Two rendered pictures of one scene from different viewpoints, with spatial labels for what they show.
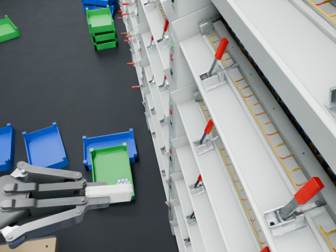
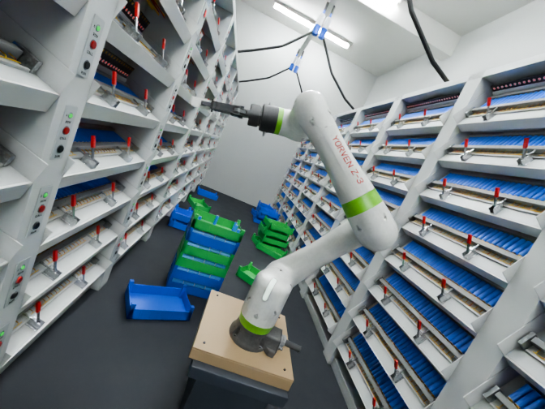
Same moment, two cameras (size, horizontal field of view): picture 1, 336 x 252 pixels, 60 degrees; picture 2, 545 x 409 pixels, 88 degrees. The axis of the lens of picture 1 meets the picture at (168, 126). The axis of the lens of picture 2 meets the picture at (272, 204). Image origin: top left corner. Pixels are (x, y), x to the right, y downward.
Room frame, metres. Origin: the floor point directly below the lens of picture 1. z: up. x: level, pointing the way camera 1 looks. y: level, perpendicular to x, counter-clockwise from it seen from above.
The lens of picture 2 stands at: (1.19, 0.48, 0.93)
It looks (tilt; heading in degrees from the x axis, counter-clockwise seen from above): 9 degrees down; 182
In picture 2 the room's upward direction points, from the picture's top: 24 degrees clockwise
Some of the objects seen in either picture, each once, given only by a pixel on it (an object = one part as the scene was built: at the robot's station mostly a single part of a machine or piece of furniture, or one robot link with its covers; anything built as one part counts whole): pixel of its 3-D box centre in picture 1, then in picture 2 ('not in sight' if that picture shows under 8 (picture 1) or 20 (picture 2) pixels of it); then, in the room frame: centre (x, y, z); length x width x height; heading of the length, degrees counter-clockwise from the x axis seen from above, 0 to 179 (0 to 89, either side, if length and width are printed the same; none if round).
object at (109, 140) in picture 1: (110, 148); not in sight; (1.06, 0.34, 0.04); 0.30 x 0.20 x 0.08; 102
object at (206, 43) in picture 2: not in sight; (174, 127); (-0.74, -0.41, 0.84); 0.20 x 0.09 x 1.69; 102
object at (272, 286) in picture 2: not in sight; (267, 298); (0.26, 0.57, 0.48); 0.16 x 0.13 x 0.19; 170
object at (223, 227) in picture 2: not in sight; (217, 223); (-0.43, 0.18, 0.44); 0.30 x 0.20 x 0.08; 111
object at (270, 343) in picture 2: not in sight; (266, 335); (0.27, 0.63, 0.36); 0.26 x 0.15 x 0.06; 89
